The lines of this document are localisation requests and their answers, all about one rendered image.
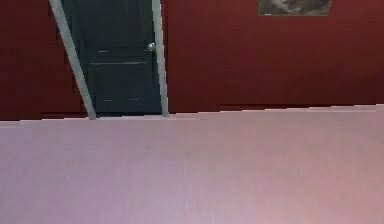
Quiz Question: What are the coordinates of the dark panelled room door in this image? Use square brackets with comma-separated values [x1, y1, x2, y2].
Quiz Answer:
[48, 0, 170, 120]

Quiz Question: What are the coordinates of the grey framed wall picture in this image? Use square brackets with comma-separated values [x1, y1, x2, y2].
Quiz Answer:
[258, 0, 333, 17]

